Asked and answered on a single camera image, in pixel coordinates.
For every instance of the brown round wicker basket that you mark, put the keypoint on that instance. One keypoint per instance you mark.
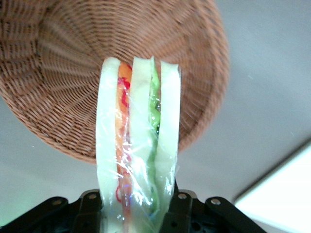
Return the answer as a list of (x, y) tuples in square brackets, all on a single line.
[(73, 72)]

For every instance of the cream plastic tray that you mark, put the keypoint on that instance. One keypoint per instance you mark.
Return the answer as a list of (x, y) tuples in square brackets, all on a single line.
[(284, 194)]

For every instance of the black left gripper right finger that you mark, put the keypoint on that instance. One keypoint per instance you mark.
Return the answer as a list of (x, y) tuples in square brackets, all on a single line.
[(206, 218)]

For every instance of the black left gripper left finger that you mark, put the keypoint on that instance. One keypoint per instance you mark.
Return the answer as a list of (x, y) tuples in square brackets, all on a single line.
[(60, 218)]

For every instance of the triangle sandwich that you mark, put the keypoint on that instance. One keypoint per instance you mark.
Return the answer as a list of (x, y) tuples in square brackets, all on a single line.
[(138, 145)]

